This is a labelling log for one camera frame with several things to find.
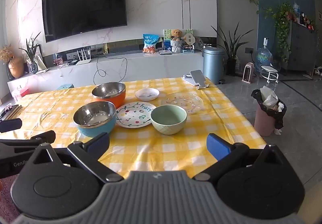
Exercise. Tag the blue water bottle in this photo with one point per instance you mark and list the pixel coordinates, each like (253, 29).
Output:
(263, 58)

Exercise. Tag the white fruit print plate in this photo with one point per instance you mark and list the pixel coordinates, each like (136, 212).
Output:
(133, 114)

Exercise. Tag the small blue box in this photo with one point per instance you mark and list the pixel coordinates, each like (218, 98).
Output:
(188, 50)

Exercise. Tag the red box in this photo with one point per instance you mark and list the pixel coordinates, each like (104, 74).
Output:
(21, 93)

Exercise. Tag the blue snack bag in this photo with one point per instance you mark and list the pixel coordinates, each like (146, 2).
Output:
(150, 44)

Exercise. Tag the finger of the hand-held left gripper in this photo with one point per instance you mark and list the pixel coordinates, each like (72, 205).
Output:
(11, 124)
(45, 136)

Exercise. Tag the green ceramic bowl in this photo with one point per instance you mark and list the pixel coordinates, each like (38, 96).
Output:
(168, 126)

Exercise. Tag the decorative round plate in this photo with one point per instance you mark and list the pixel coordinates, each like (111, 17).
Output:
(199, 44)

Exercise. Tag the green plant in glass vase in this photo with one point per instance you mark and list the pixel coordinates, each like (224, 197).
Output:
(31, 50)

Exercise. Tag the blue-grey pedal bin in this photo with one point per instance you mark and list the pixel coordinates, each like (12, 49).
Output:
(213, 65)

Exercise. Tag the pink white space heater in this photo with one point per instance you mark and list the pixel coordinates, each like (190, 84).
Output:
(248, 73)

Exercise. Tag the blue steel bowl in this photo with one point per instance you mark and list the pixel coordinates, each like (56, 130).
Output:
(95, 129)

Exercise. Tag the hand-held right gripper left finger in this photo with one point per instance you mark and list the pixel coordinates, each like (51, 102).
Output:
(99, 144)

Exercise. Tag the white television console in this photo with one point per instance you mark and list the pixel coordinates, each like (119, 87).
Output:
(140, 65)

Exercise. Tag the wall socket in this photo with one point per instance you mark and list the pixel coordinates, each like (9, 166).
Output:
(249, 50)

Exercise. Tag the white round stool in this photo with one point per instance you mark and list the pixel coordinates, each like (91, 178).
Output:
(268, 69)

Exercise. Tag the clear patterned glass plate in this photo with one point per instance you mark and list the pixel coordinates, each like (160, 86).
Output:
(183, 99)

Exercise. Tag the green picture board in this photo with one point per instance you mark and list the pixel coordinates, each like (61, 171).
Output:
(167, 35)

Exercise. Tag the white plastic bag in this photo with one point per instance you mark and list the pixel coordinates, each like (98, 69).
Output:
(268, 95)

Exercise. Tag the potted snake plant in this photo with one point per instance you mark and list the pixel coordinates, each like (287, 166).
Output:
(231, 65)

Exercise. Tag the white grey phone stand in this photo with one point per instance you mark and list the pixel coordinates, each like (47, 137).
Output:
(197, 77)

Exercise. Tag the teal stool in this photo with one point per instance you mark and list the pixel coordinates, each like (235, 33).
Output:
(65, 86)

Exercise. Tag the pink waste bin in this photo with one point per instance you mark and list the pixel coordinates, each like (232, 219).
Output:
(264, 123)

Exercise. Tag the small white plate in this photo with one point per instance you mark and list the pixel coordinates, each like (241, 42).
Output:
(147, 93)

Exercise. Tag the yellow checked tablecloth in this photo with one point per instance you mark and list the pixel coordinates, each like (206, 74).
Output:
(156, 148)

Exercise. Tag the copper round vase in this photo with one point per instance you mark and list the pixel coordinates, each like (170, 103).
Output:
(16, 68)

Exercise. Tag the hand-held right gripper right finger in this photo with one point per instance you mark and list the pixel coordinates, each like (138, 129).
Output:
(217, 147)

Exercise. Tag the grey drawer cabinet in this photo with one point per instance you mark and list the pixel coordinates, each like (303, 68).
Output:
(300, 45)

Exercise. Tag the orange steel bowl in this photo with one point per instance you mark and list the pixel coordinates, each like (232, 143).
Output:
(118, 100)

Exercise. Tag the trailing ivy plant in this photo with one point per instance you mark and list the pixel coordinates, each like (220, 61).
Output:
(281, 23)

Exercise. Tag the dried flower bunch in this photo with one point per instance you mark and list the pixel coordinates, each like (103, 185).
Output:
(5, 53)

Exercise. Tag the black bin liner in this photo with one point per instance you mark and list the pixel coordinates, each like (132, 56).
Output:
(279, 116)

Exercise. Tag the white round paper fan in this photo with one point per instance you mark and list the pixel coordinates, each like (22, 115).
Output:
(189, 38)

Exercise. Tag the white router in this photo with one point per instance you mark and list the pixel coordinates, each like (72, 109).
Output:
(84, 61)

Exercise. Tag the black flat television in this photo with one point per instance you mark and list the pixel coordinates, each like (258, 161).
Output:
(83, 7)

